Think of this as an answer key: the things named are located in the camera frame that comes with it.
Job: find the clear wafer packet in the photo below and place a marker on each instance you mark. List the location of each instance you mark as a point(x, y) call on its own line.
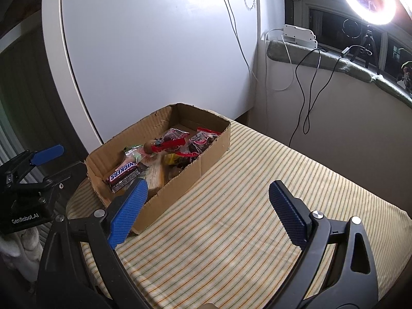
point(157, 175)

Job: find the yellow candy packet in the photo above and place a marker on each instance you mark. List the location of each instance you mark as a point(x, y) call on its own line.
point(171, 158)

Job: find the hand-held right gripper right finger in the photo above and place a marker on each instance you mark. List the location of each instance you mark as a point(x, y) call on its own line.
point(288, 214)

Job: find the striped yellow cloth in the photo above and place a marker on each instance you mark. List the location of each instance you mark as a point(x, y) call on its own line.
point(257, 167)

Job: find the window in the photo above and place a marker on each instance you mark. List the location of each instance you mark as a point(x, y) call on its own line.
point(331, 22)

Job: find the small green packet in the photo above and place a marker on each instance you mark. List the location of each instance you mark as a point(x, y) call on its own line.
point(133, 153)

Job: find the chocolate bar with white lettering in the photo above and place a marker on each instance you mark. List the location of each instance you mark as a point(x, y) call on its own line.
point(124, 173)

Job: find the white panel board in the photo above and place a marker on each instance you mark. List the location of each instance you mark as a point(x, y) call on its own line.
point(154, 54)

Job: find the white power strip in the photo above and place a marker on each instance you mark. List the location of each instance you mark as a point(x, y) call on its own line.
point(299, 33)

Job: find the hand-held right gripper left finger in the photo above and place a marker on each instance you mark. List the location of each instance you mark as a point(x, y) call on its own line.
point(128, 212)

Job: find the black tripod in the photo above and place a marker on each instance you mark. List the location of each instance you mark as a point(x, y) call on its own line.
point(368, 40)

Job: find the cardboard box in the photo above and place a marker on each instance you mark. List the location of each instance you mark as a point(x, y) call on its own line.
point(180, 186)

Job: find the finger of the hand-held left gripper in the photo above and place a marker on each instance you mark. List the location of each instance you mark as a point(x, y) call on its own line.
point(64, 173)
point(48, 154)

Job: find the grey sill cushion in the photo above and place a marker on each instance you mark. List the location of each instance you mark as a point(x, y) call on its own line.
point(280, 50)

